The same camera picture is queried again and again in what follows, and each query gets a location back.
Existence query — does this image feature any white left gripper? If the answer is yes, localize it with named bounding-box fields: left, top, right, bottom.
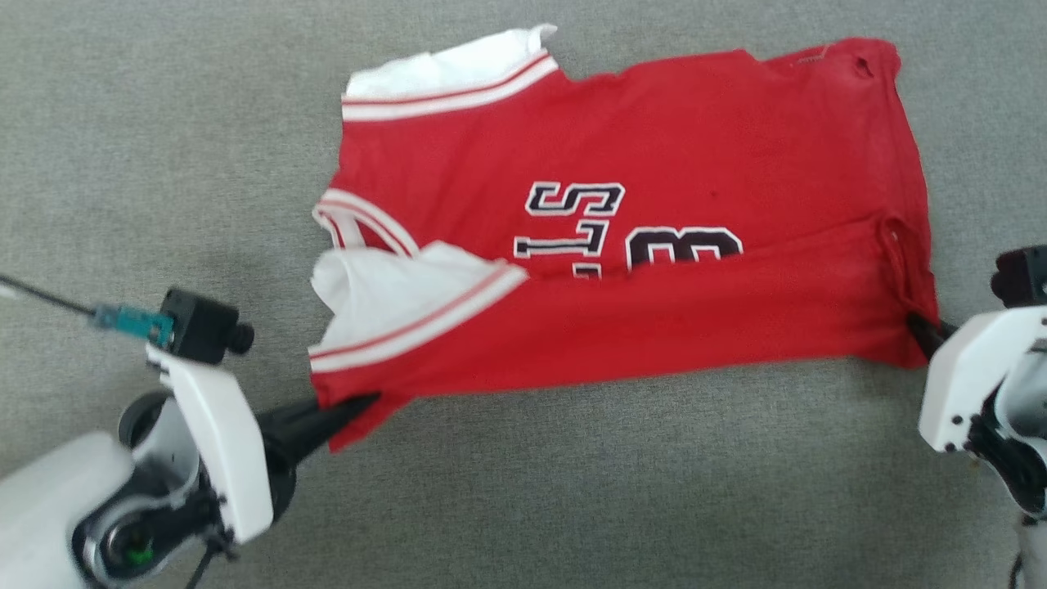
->
left=147, top=344, right=381, bottom=545

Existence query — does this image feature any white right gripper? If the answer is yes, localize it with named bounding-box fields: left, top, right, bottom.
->
left=906, top=307, right=1047, bottom=455

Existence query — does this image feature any red basketball jersey white trim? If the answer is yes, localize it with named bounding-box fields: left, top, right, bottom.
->
left=307, top=23, right=941, bottom=453

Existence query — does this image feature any grey fabric sofa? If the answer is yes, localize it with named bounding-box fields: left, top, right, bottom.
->
left=0, top=0, right=1047, bottom=589

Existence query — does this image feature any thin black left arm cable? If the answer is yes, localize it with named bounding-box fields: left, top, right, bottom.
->
left=185, top=536, right=238, bottom=589

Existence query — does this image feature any left camera cable teal plug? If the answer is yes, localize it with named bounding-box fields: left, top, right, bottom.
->
left=0, top=274, right=175, bottom=346

